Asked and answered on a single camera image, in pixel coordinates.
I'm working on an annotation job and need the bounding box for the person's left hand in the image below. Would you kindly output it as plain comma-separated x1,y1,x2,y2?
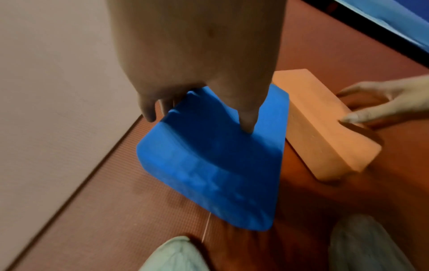
105,0,287,134

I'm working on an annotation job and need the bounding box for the person's right hand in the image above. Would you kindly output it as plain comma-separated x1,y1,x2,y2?
336,75,429,129

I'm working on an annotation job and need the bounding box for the orange foam yoga block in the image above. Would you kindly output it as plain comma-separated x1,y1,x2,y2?
271,68,383,182

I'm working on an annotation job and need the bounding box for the peach yoga mat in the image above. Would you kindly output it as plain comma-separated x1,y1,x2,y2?
0,0,145,271

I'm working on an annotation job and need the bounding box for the person's white shoe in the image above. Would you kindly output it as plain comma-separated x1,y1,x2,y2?
139,235,210,271
330,213,418,271

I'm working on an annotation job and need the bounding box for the blue banner with white print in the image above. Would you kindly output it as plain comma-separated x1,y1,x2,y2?
335,0,429,54

